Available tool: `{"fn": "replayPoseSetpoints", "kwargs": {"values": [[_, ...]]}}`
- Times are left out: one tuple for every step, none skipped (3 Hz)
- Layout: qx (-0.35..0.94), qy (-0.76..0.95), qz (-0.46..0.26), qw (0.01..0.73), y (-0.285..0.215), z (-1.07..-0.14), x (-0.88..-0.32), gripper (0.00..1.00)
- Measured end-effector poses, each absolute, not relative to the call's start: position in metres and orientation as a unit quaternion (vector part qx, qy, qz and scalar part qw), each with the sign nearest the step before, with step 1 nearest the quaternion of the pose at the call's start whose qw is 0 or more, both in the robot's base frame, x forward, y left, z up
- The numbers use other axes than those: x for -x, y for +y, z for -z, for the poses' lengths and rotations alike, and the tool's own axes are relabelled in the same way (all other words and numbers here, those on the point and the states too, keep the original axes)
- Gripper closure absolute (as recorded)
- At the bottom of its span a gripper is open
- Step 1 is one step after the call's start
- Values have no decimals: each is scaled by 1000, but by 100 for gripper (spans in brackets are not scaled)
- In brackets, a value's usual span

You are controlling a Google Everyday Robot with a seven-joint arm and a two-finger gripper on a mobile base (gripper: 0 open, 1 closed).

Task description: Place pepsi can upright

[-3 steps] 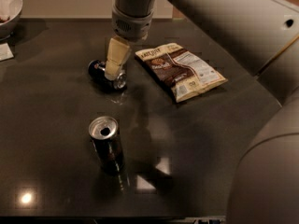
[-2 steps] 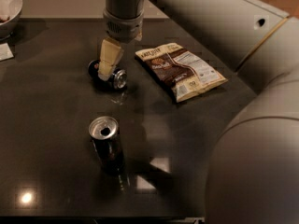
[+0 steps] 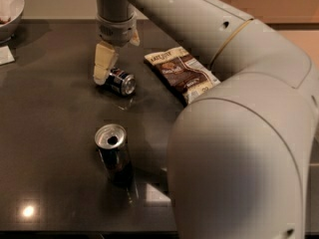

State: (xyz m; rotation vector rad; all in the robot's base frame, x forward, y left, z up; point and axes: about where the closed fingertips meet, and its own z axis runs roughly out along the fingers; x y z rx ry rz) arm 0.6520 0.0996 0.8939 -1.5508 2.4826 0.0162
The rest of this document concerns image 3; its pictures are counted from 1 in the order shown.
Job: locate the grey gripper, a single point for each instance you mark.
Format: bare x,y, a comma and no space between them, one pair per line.
117,33

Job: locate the blue pepsi can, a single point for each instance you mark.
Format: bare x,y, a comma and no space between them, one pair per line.
121,82

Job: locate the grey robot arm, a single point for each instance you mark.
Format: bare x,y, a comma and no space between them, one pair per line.
238,155

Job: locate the slim red bull can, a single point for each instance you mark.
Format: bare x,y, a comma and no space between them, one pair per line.
111,141

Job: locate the brown white chip bag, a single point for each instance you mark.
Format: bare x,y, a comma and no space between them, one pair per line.
183,72

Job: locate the white paper napkin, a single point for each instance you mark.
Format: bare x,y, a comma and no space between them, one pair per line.
6,56

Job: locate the white bowl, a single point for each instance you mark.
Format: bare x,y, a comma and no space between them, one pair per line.
10,16

